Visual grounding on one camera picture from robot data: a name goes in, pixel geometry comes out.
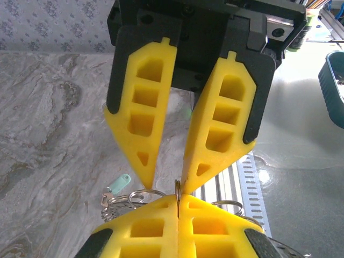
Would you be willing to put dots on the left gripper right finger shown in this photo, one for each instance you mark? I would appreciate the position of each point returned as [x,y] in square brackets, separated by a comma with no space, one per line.
[188,242]

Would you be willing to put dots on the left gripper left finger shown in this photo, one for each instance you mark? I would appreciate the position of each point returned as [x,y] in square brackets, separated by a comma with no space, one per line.
[166,242]

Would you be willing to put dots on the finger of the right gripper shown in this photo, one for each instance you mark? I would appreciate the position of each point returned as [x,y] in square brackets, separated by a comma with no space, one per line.
[126,150]
[199,150]

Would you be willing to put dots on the teal plastic tray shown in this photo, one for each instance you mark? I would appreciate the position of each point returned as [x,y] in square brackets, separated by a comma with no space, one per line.
[329,91]

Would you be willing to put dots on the wide aluminium extrusion rail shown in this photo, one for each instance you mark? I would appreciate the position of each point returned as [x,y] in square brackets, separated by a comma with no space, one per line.
[215,185]

